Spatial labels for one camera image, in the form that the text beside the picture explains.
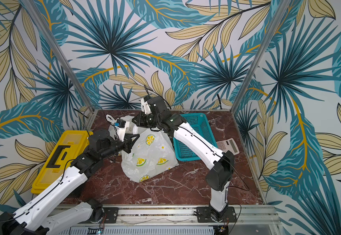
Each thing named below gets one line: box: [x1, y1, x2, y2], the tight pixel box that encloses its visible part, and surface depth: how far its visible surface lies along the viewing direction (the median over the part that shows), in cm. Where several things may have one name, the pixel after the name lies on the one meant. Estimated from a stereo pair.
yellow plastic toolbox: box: [30, 130, 94, 195], surface depth 77 cm
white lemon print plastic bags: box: [121, 126, 180, 183], surface depth 82 cm
